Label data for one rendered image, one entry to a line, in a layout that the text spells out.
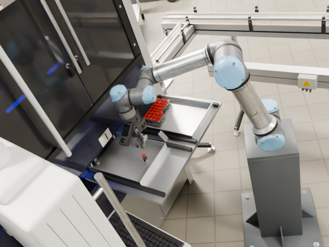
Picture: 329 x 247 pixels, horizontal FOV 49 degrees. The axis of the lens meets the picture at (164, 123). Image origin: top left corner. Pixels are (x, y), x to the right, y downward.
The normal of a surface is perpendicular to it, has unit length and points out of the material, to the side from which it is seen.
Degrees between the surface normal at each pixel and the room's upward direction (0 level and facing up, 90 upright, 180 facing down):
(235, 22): 0
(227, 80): 83
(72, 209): 90
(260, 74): 90
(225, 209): 0
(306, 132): 0
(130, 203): 90
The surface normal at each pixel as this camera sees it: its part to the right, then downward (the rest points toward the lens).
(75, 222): 0.78, 0.24
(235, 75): -0.17, 0.60
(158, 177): -0.27, -0.71
